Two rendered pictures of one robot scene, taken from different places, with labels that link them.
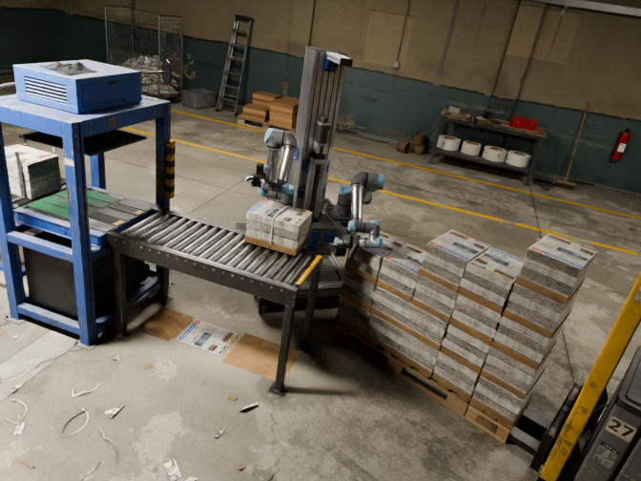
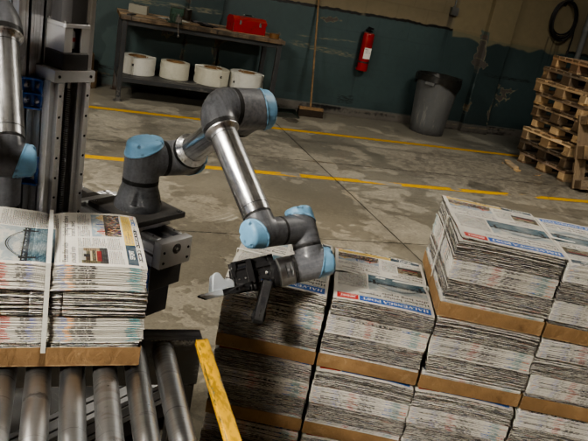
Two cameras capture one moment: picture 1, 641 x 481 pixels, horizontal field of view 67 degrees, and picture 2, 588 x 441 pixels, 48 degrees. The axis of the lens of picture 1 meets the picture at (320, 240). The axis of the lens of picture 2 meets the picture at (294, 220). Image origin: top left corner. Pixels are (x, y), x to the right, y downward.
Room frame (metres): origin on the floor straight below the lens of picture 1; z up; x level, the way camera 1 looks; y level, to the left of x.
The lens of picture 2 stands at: (1.77, 0.62, 1.61)
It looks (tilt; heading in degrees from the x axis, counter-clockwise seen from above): 20 degrees down; 325
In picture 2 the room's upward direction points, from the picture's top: 11 degrees clockwise
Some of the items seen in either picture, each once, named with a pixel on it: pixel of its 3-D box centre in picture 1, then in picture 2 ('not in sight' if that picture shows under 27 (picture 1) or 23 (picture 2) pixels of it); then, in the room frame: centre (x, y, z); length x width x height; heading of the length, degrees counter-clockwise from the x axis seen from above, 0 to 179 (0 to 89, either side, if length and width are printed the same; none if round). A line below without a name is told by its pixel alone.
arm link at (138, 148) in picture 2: (346, 194); (144, 157); (3.73, -0.15, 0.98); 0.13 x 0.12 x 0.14; 97
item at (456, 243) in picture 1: (459, 244); (499, 224); (2.92, -0.90, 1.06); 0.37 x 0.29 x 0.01; 144
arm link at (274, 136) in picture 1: (272, 164); not in sight; (3.55, 0.45, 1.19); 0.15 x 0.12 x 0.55; 86
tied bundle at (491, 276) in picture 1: (495, 279); (584, 283); (2.75, -1.13, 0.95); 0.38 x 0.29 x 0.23; 143
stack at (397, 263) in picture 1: (418, 316); (395, 403); (3.00, -0.78, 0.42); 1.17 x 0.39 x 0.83; 53
